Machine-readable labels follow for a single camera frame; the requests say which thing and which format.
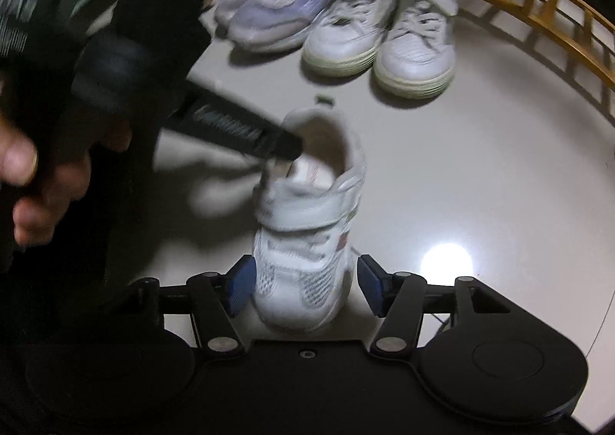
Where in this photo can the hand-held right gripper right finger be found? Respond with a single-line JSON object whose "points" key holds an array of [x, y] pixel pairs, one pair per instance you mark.
{"points": [[372, 283]]}

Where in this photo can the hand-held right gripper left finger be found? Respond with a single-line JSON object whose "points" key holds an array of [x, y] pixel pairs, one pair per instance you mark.
{"points": [[240, 283]]}

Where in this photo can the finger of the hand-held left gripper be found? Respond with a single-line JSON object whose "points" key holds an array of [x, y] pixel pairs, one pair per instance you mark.
{"points": [[230, 127]]}

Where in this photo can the white beige velcro sneaker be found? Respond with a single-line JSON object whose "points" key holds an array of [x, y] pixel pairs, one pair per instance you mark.
{"points": [[307, 214]]}

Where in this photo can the white sneaker green lining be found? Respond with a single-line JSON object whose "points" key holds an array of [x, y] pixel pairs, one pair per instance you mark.
{"points": [[418, 55], [346, 41]]}

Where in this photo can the person's left hand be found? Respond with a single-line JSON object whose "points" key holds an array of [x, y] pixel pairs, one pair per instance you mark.
{"points": [[21, 161]]}

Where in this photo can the small green scrap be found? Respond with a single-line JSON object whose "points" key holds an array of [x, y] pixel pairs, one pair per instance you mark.
{"points": [[324, 100]]}

